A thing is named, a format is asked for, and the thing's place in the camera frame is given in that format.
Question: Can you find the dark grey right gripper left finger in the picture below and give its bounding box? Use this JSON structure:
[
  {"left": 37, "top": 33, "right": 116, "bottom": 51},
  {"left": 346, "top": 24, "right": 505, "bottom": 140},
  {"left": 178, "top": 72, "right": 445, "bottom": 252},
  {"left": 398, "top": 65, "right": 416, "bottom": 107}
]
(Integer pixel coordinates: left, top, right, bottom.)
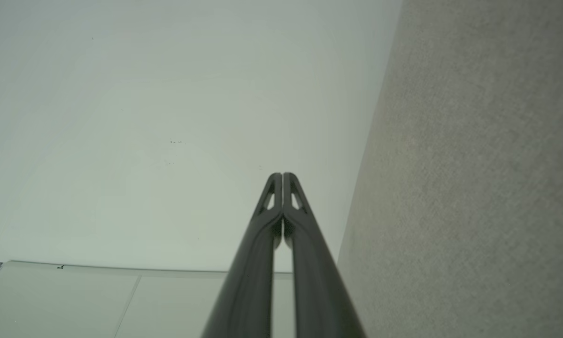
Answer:
[{"left": 201, "top": 173, "right": 283, "bottom": 338}]

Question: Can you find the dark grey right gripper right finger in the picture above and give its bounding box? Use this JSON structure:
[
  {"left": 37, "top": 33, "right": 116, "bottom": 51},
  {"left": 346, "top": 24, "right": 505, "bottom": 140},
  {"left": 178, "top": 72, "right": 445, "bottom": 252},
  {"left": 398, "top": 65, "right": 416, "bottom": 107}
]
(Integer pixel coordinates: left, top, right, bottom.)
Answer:
[{"left": 284, "top": 173, "right": 366, "bottom": 338}]

